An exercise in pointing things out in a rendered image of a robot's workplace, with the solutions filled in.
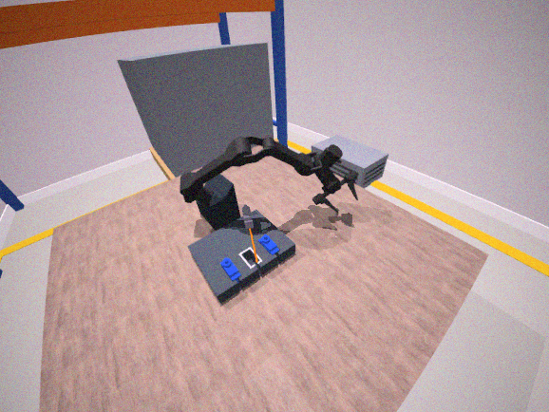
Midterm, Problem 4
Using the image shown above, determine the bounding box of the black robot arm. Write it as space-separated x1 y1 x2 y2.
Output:
180 136 343 206

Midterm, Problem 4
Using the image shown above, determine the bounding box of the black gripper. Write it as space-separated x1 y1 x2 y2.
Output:
312 169 358 213

